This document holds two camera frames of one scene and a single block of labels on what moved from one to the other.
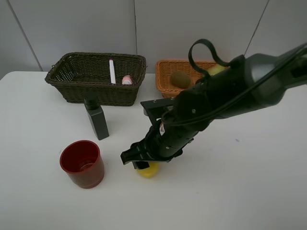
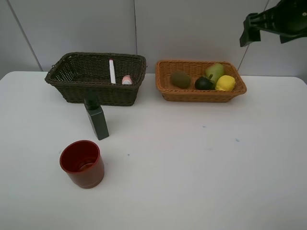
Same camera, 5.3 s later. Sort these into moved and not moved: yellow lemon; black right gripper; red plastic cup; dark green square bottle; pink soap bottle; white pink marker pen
Moved: black right gripper; yellow lemon
Not moved: white pink marker pen; dark green square bottle; pink soap bottle; red plastic cup
